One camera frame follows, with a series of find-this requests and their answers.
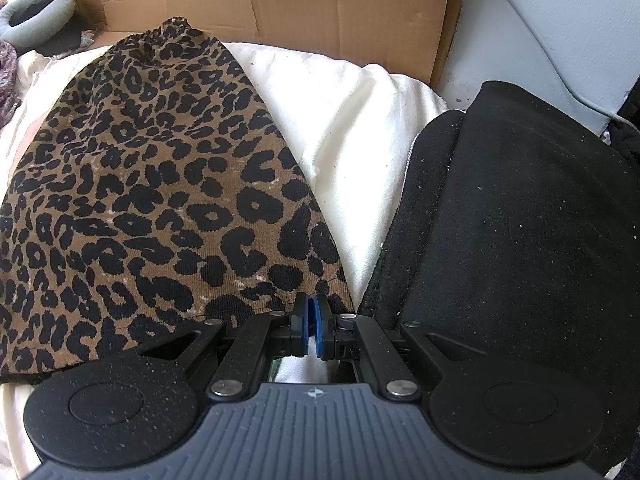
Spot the white printed bed sheet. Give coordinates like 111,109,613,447
0,42,451,480

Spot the black folded garment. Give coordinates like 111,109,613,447
359,80,640,480

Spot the white cable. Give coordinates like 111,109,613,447
472,0,640,128

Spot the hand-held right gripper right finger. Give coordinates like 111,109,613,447
309,294,490,402

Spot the leopard print skirt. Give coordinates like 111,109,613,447
0,17,356,376

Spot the brown cardboard sheet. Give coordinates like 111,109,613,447
50,0,473,87

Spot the grey round cushion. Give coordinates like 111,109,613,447
0,0,77,43

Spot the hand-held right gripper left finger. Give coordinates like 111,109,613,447
135,292,309,402

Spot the purple patterned cloth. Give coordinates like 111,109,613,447
0,40,23,121

